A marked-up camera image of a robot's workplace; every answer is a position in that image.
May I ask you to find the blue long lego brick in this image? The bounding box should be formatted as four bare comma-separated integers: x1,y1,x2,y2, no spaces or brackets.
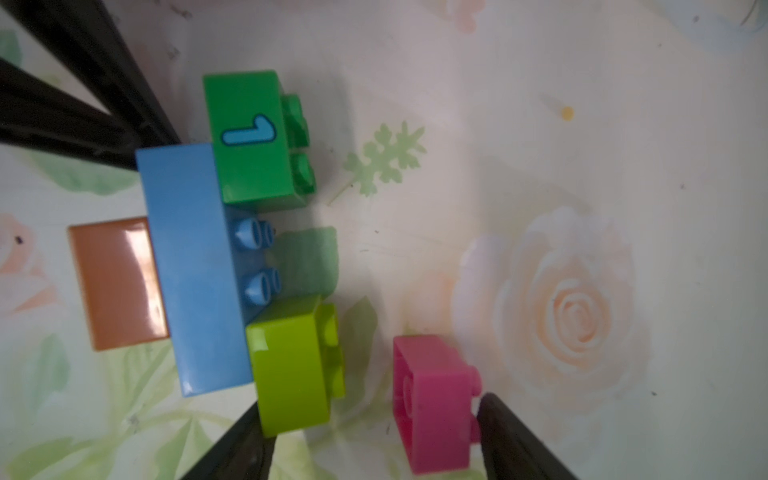
135,144,282,397

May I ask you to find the brown lego brick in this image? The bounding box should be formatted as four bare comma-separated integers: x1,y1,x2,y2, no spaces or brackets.
67,217,170,352

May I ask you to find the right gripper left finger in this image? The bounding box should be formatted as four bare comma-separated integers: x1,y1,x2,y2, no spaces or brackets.
182,403,277,480

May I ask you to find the lime green lego brick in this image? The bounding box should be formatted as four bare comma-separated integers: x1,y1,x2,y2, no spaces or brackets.
246,295,346,438

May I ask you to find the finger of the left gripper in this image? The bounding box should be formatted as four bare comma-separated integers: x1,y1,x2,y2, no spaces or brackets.
1,0,180,170

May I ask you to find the pink lego brick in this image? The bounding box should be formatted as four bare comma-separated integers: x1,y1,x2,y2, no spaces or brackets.
393,335,482,475

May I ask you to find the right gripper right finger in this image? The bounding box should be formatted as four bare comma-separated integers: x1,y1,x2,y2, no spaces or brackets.
477,393,577,480

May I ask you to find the dark green lego brick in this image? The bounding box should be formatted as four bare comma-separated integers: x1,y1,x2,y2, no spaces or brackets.
203,70,316,213

